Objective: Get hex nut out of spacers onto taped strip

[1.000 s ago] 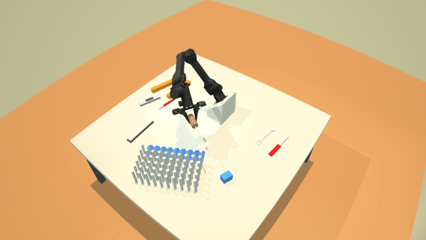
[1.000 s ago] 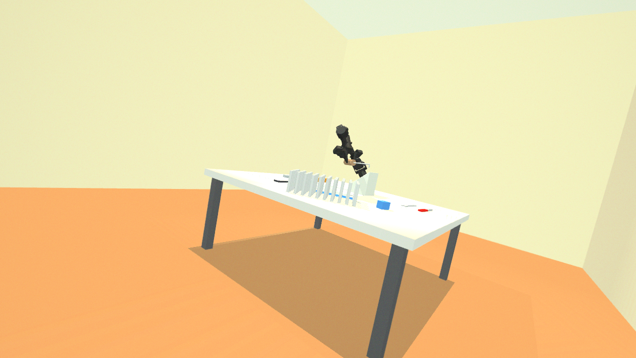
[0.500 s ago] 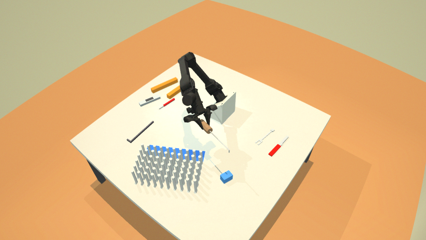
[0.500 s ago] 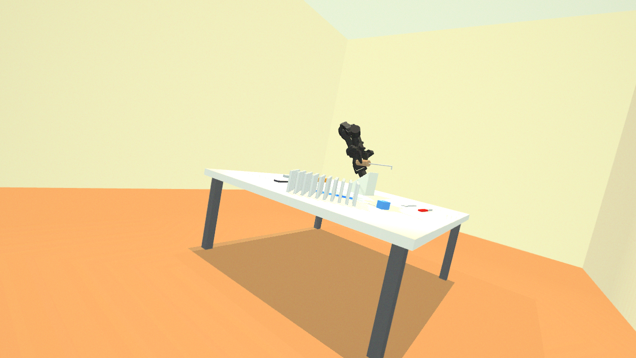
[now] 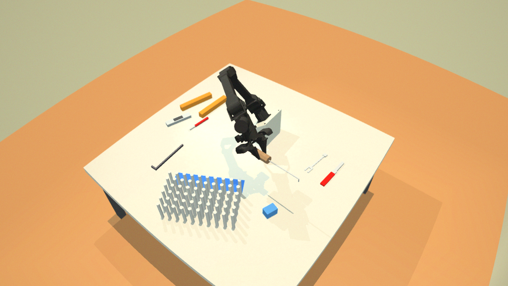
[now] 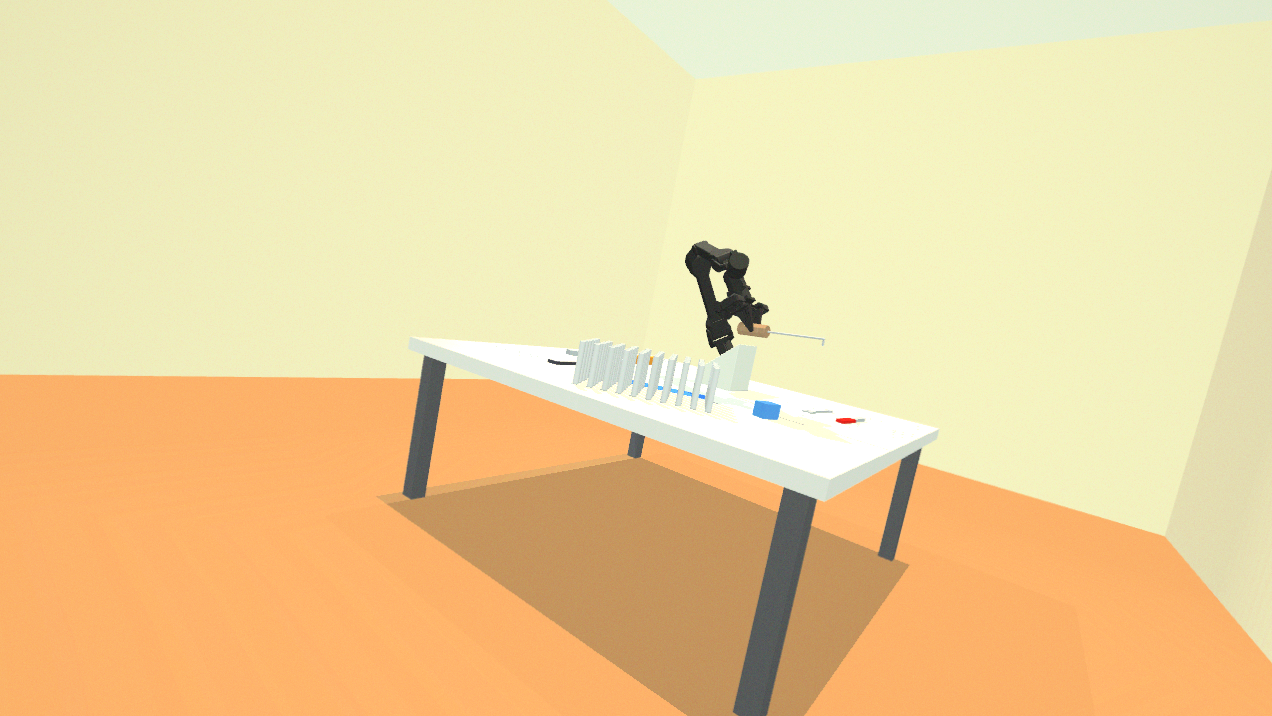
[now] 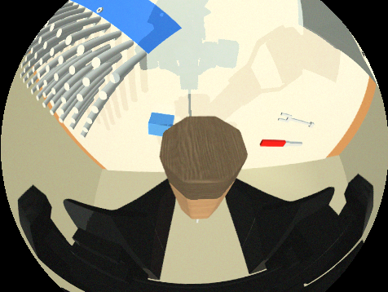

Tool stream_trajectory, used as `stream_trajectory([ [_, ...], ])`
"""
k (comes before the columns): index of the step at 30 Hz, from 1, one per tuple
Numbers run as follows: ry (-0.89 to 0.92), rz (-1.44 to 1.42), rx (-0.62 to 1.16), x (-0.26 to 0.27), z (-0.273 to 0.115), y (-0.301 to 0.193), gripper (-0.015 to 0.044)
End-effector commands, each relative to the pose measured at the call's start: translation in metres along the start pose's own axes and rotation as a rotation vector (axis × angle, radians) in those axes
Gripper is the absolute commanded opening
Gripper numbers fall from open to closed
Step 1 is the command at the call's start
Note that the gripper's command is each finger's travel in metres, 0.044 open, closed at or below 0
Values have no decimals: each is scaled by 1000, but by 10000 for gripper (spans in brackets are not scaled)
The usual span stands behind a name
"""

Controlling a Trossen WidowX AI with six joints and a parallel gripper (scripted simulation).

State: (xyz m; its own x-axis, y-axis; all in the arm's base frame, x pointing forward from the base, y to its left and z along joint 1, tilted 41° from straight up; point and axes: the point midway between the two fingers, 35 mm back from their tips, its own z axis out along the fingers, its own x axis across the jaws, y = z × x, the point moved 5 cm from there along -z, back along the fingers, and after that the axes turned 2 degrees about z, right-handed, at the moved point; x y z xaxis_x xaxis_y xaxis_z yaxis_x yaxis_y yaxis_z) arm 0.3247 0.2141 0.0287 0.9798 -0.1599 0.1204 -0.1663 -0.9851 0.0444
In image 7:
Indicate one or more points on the white forked tool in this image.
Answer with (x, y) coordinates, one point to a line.
(290, 117)

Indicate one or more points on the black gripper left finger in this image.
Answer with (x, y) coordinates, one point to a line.
(141, 227)

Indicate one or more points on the blue tape strip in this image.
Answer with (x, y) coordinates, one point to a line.
(141, 20)

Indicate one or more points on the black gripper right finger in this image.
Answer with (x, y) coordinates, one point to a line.
(263, 221)

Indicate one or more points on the blue cube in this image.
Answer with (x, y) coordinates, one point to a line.
(159, 122)

